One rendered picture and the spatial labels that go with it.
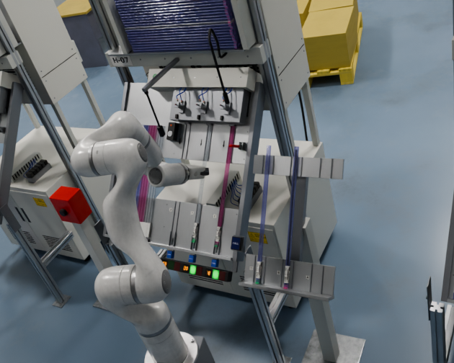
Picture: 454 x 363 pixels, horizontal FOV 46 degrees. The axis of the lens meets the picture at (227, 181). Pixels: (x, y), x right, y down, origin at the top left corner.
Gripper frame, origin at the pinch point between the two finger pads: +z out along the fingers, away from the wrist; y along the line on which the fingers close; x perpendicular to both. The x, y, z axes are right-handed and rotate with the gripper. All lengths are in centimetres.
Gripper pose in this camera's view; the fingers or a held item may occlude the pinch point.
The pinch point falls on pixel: (202, 171)
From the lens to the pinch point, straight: 222.2
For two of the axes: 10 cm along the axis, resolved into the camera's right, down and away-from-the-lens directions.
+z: 5.1, -0.7, 8.6
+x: -0.4, 9.9, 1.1
